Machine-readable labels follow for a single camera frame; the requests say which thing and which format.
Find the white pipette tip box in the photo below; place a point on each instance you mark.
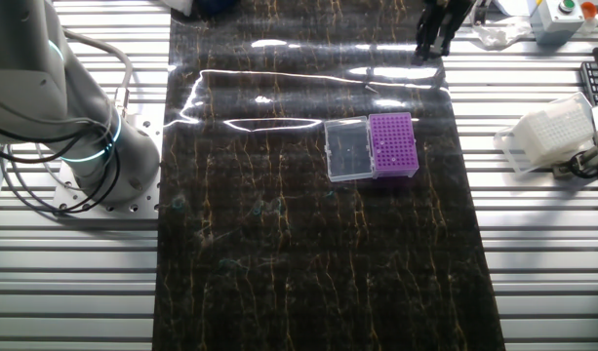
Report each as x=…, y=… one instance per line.
x=552, y=131

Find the black marble pattern mat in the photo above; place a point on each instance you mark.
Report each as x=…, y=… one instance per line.
x=279, y=244

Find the crumpled clear plastic wrap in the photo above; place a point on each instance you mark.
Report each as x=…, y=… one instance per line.
x=498, y=35

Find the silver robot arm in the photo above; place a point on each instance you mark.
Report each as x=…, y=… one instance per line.
x=35, y=73

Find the white cloth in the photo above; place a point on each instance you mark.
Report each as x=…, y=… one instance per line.
x=181, y=5

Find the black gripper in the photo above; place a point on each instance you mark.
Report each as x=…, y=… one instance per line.
x=447, y=12

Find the orange cap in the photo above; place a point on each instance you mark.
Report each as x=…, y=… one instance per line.
x=589, y=9

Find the open purple pipette tip box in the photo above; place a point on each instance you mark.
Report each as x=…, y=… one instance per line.
x=401, y=136

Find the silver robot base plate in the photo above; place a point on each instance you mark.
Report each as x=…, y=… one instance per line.
x=145, y=131

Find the grey button control box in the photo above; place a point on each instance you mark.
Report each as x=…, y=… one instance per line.
x=554, y=24

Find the dark blue object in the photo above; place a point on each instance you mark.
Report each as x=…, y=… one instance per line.
x=215, y=5

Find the small grey sensor stand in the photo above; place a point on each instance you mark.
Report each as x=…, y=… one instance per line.
x=480, y=12

